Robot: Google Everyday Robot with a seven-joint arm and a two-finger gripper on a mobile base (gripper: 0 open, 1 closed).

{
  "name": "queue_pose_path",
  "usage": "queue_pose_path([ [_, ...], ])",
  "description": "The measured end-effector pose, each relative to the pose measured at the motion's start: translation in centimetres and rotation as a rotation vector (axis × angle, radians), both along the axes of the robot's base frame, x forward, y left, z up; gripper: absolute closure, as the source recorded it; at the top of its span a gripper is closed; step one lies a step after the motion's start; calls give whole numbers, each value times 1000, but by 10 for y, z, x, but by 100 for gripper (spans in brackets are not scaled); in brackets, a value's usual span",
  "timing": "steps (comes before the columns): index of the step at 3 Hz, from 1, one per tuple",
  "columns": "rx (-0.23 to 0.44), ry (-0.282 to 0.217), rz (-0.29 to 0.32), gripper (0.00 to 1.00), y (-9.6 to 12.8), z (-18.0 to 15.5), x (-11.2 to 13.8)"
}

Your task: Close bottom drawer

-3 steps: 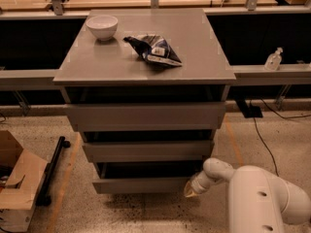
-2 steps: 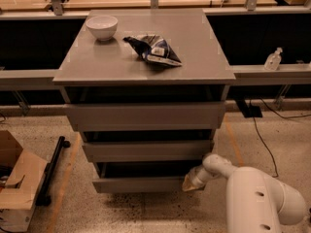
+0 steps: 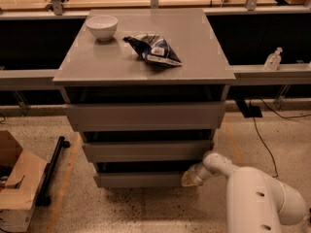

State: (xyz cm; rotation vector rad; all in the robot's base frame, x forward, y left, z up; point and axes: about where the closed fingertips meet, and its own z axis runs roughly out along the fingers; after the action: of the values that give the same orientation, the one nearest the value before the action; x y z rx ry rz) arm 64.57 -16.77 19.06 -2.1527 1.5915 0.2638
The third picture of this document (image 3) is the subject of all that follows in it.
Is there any black metal bar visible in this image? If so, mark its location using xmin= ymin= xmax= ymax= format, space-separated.
xmin=35 ymin=136 xmax=71 ymax=207

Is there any grey drawer cabinet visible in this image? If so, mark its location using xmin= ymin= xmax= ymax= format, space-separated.
xmin=53 ymin=9 xmax=235 ymax=187

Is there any black floor cable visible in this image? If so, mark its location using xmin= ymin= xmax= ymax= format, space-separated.
xmin=248 ymin=97 xmax=311 ymax=179

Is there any grey top drawer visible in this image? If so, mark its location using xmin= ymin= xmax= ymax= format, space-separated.
xmin=65 ymin=102 xmax=225 ymax=132

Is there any black floor power box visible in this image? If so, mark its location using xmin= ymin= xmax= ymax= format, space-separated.
xmin=235 ymin=100 xmax=262 ymax=118

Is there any clear sanitizer bottle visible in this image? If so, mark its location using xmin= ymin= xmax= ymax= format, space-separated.
xmin=264 ymin=48 xmax=283 ymax=71

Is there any grey drawer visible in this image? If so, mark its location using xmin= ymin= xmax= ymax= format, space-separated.
xmin=94 ymin=160 xmax=198 ymax=188
xmin=83 ymin=140 xmax=214 ymax=163
xmin=65 ymin=102 xmax=225 ymax=132

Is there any white ceramic bowl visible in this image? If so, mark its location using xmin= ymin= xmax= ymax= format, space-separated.
xmin=86 ymin=15 xmax=118 ymax=41

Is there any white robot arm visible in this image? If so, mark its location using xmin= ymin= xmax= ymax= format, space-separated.
xmin=181 ymin=152 xmax=306 ymax=233

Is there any blue crumpled chip bag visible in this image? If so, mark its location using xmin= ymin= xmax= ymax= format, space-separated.
xmin=123 ymin=34 xmax=182 ymax=67

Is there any grey middle drawer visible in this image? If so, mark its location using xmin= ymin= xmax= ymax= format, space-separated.
xmin=83 ymin=140 xmax=214 ymax=163

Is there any open cardboard box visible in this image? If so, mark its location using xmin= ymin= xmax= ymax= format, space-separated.
xmin=0 ymin=130 xmax=47 ymax=233

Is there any grey bottom drawer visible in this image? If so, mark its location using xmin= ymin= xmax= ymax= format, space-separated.
xmin=94 ymin=160 xmax=198 ymax=188

